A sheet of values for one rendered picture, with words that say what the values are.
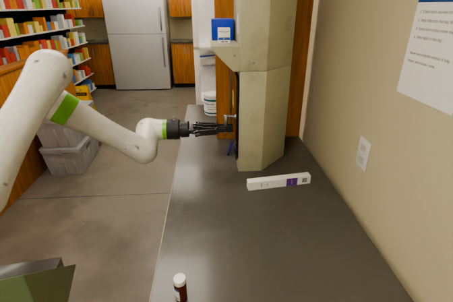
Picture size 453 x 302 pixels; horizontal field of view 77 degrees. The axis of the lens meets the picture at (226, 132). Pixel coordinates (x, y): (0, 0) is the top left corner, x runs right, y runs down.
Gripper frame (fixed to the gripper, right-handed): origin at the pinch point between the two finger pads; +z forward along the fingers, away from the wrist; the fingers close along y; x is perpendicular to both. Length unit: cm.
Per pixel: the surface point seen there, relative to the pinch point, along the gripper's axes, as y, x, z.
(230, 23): 15.9, -43.9, 3.6
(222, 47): -5.2, -36.3, -1.4
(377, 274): -63, 20, 41
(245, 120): -5.3, -5.6, 8.3
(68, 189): 124, 115, -149
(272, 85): -1.7, -20.0, 20.3
